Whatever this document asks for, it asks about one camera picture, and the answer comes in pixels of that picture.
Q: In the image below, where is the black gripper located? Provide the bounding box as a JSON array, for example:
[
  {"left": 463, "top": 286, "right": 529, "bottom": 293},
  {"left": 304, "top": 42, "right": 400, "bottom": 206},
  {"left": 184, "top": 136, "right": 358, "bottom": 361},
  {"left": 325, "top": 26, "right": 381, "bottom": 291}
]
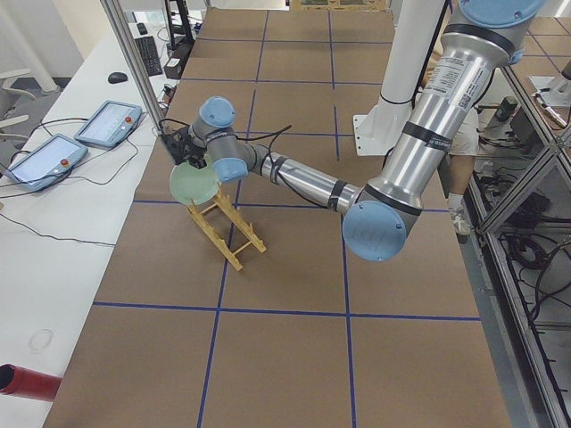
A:
[{"left": 183, "top": 143, "right": 207, "bottom": 169}]

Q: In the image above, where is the light green plate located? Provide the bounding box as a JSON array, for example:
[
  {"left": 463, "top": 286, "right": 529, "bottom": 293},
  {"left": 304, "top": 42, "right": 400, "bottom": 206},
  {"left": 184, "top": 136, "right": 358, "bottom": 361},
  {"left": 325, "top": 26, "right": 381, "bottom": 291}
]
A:
[{"left": 170, "top": 163, "right": 219, "bottom": 206}]

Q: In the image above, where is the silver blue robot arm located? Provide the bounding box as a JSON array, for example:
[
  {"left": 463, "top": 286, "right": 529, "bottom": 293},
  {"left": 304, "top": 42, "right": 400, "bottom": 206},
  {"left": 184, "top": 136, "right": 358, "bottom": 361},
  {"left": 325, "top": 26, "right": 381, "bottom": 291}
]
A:
[{"left": 187, "top": 1, "right": 542, "bottom": 261}]

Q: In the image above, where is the wooden dish rack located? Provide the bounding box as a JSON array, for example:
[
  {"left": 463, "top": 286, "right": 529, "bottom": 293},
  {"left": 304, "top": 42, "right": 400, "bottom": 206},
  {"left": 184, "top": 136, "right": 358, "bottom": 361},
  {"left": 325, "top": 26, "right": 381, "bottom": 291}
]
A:
[{"left": 186, "top": 189, "right": 267, "bottom": 271}]

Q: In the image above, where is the far blue teach pendant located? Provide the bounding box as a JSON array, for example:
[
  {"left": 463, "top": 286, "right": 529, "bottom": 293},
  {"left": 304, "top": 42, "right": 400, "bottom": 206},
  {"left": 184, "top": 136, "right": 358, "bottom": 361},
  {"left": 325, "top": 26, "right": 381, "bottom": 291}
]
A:
[{"left": 74, "top": 100, "right": 143, "bottom": 148}]

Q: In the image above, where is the blue teach pendant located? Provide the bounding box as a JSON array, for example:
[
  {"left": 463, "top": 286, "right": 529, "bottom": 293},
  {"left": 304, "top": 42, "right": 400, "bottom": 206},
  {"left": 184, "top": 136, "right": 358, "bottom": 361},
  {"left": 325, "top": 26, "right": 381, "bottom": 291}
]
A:
[
  {"left": 5, "top": 134, "right": 88, "bottom": 191},
  {"left": 74, "top": 100, "right": 143, "bottom": 148}
]

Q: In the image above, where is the small black box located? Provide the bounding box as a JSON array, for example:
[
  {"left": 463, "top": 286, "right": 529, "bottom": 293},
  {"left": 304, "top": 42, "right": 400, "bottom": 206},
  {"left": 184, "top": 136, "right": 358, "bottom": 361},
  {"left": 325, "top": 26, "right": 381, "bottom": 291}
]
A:
[{"left": 163, "top": 45, "right": 188, "bottom": 79}]

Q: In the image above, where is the black computer mouse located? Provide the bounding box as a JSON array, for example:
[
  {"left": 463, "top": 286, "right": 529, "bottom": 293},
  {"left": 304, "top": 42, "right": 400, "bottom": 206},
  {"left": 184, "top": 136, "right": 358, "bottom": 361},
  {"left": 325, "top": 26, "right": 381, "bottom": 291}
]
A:
[{"left": 107, "top": 71, "right": 128, "bottom": 85}]

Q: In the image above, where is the black keyboard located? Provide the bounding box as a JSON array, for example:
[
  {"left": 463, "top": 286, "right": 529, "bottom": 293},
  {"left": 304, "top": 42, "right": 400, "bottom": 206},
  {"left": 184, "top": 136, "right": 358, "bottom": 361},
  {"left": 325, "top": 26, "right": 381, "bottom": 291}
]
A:
[{"left": 134, "top": 36, "right": 162, "bottom": 77}]

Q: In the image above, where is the near blue teach pendant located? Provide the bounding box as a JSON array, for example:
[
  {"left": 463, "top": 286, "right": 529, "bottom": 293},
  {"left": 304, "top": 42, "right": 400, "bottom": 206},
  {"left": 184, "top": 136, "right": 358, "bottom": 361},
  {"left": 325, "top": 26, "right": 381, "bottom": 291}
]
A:
[{"left": 5, "top": 134, "right": 88, "bottom": 191}]

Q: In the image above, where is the brown paper table cover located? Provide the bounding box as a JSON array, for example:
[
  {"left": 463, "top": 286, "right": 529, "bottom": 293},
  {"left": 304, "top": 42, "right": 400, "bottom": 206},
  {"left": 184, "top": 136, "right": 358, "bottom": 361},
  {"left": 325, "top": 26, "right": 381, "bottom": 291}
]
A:
[{"left": 46, "top": 10, "right": 510, "bottom": 427}]

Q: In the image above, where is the person in beige clothes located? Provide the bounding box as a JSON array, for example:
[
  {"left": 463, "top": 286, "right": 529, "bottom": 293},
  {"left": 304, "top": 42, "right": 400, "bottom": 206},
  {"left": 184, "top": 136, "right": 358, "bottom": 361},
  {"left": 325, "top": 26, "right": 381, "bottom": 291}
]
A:
[{"left": 447, "top": 108, "right": 478, "bottom": 236}]

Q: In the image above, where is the red cylinder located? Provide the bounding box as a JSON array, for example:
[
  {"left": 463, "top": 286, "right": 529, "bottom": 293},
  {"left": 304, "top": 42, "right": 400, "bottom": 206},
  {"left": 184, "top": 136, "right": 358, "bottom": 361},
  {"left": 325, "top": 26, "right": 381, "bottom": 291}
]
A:
[{"left": 1, "top": 364, "right": 62, "bottom": 401}]

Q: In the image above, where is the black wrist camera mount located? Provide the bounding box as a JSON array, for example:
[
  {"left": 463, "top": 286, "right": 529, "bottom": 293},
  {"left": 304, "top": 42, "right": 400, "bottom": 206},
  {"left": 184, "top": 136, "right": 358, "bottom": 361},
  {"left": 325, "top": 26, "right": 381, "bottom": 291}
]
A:
[{"left": 161, "top": 126, "right": 194, "bottom": 165}]

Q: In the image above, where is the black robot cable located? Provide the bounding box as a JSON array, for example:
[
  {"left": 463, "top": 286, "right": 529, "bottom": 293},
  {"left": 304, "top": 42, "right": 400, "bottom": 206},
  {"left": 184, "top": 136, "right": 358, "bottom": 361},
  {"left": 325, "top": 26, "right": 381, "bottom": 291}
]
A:
[{"left": 158, "top": 118, "right": 340, "bottom": 206}]

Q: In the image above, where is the aluminium frame post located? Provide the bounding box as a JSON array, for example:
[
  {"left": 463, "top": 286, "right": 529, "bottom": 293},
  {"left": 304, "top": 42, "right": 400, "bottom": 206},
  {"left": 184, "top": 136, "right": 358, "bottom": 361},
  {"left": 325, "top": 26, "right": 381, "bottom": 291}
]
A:
[{"left": 101, "top": 0, "right": 164, "bottom": 136}]

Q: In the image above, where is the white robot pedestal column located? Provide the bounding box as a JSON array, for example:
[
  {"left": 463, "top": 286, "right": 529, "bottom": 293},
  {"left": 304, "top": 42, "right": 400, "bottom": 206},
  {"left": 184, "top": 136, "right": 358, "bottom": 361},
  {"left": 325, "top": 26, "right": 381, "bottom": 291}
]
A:
[{"left": 353, "top": 0, "right": 449, "bottom": 156}]

